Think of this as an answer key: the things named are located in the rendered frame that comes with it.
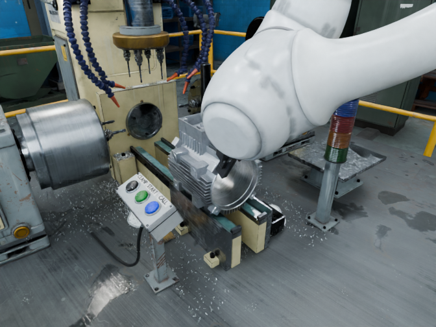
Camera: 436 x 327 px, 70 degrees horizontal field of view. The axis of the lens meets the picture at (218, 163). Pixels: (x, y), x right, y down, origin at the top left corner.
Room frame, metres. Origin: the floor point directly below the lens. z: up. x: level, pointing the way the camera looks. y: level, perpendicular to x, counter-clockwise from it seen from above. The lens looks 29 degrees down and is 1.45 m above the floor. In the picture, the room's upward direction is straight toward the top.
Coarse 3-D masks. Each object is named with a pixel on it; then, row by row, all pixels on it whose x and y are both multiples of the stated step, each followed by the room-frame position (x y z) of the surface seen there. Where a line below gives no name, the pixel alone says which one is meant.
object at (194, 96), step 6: (192, 84) 1.24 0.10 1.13; (198, 84) 1.20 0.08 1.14; (192, 90) 1.24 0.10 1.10; (198, 90) 1.20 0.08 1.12; (192, 96) 1.23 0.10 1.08; (198, 96) 1.20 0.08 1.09; (192, 102) 1.19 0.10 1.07; (198, 102) 1.20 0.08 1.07; (192, 108) 1.24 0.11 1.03; (198, 108) 1.20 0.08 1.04; (192, 114) 1.24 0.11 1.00
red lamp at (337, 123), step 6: (336, 120) 0.78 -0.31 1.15; (342, 120) 0.77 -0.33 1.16; (348, 120) 0.77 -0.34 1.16; (354, 120) 0.78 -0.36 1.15; (330, 126) 0.80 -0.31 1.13; (336, 126) 0.77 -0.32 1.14; (342, 126) 0.77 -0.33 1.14; (348, 126) 0.77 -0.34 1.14; (342, 132) 0.77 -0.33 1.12; (348, 132) 0.77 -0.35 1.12
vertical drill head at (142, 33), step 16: (128, 0) 1.04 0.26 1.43; (144, 0) 1.05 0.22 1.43; (128, 16) 1.04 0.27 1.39; (144, 16) 1.04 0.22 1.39; (128, 32) 1.02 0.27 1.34; (144, 32) 1.02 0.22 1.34; (160, 32) 1.09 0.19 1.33; (128, 48) 1.00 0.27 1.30; (144, 48) 1.00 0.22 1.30; (160, 48) 1.04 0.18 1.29; (128, 64) 1.10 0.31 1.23; (160, 64) 1.06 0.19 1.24
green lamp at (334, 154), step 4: (328, 148) 0.78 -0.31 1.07; (332, 148) 0.77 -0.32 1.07; (336, 148) 0.77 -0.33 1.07; (328, 152) 0.78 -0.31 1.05; (332, 152) 0.77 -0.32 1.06; (336, 152) 0.77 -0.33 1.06; (340, 152) 0.76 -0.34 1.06; (344, 152) 0.77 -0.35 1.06; (324, 156) 0.80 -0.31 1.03; (328, 156) 0.78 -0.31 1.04; (332, 156) 0.77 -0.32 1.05; (336, 156) 0.77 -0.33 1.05; (340, 156) 0.77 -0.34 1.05; (344, 156) 0.77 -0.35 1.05; (332, 160) 0.77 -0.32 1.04; (336, 160) 0.77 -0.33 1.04; (340, 160) 0.77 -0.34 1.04; (344, 160) 0.77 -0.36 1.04
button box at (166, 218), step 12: (144, 180) 0.60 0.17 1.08; (120, 192) 0.58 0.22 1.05; (132, 192) 0.57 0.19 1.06; (156, 192) 0.55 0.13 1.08; (132, 204) 0.54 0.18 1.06; (144, 204) 0.53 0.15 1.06; (168, 204) 0.51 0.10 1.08; (144, 216) 0.49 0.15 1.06; (156, 216) 0.49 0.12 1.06; (168, 216) 0.49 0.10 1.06; (180, 216) 0.51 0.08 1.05; (156, 228) 0.47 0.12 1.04; (168, 228) 0.49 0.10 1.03; (156, 240) 0.47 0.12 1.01
